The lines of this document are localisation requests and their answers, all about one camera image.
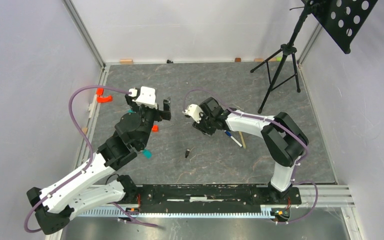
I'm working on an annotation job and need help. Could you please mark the wooden block at wall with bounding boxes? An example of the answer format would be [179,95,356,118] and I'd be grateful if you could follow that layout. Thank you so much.
[119,59,134,65]

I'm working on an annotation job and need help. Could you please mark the yellow highlighter pen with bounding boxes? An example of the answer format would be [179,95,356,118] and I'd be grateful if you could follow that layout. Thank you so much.
[238,131,247,149]

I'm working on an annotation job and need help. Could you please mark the black music stand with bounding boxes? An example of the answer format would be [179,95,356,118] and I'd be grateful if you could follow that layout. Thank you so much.
[250,0,378,114]

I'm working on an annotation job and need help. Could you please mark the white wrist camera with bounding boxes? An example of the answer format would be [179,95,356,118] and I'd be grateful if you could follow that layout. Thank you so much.
[183,104,204,123]
[128,86,158,109]

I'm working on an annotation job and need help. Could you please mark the red L-shaped block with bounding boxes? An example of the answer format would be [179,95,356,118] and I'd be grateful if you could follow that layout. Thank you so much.
[96,95,113,103]

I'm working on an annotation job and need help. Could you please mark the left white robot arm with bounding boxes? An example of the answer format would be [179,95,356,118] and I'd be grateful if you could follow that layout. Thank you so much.
[24,95,172,235]

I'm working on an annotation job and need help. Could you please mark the red block upright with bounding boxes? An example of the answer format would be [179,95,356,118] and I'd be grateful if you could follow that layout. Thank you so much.
[95,88,104,96]

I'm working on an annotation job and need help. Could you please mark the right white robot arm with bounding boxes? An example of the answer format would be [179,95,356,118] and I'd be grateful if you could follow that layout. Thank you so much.
[183,97,309,204]

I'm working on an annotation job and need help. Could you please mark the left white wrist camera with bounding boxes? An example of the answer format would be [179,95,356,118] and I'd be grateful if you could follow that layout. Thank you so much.
[128,86,158,109]

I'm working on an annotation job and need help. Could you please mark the white cable duct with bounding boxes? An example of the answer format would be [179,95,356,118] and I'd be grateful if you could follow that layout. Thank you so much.
[79,206,274,219]

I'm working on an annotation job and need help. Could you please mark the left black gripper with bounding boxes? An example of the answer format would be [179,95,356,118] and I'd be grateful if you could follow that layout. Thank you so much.
[125,92,171,149]

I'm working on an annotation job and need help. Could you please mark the small red cube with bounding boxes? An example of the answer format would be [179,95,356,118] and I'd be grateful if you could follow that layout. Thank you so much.
[151,125,159,133]

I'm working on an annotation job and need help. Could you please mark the teal block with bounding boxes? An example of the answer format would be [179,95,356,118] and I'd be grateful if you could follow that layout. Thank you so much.
[142,149,152,159]

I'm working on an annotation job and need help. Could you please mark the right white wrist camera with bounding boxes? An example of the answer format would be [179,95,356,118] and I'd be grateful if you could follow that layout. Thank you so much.
[183,104,204,123]

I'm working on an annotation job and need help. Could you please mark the small wooden block left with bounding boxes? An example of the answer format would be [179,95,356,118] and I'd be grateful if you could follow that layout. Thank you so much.
[81,127,88,134]

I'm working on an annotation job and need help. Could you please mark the white pen with blue tip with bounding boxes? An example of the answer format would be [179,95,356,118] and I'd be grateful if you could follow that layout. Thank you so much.
[228,134,243,148]

